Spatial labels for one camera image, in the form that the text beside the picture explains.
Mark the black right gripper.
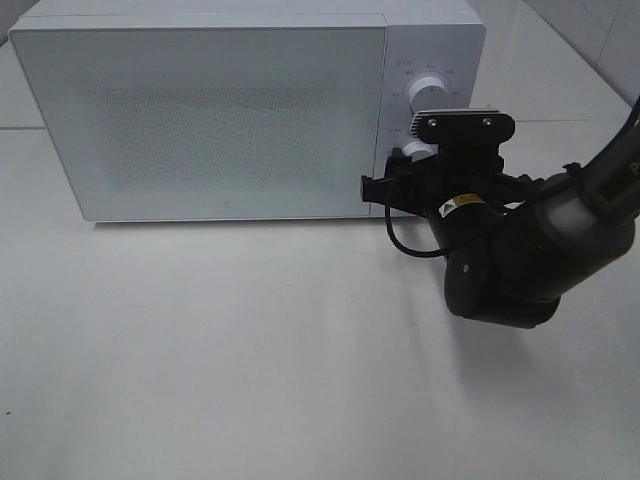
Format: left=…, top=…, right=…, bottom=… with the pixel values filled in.
left=360, top=143, right=540, bottom=217

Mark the white dial knob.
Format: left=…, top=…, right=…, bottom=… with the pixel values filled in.
left=408, top=73, right=450, bottom=113
left=401, top=140, right=438, bottom=161

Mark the white microwave door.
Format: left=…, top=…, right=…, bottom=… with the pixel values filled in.
left=13, top=28, right=385, bottom=222

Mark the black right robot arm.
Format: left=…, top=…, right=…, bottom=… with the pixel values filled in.
left=361, top=109, right=639, bottom=329

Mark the white microwave oven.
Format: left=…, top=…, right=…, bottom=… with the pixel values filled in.
left=8, top=1, right=486, bottom=218

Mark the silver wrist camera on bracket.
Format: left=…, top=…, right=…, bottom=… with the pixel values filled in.
left=409, top=108, right=516, bottom=146

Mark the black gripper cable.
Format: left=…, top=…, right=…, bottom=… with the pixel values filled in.
left=384, top=204, right=451, bottom=259

